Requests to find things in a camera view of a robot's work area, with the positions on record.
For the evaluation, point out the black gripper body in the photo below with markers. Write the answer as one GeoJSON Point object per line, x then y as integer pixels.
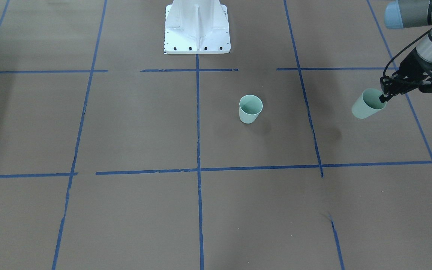
{"type": "Point", "coordinates": [411, 70]}

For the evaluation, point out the green cup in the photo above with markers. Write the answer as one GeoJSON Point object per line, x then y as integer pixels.
{"type": "Point", "coordinates": [250, 107]}
{"type": "Point", "coordinates": [368, 103]}

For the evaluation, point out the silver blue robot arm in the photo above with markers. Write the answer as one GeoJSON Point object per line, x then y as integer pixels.
{"type": "Point", "coordinates": [405, 14]}

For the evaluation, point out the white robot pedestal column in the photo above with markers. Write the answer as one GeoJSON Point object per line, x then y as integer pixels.
{"type": "Point", "coordinates": [196, 27]}

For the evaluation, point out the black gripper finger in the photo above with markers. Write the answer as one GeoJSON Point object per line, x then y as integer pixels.
{"type": "Point", "coordinates": [391, 87]}

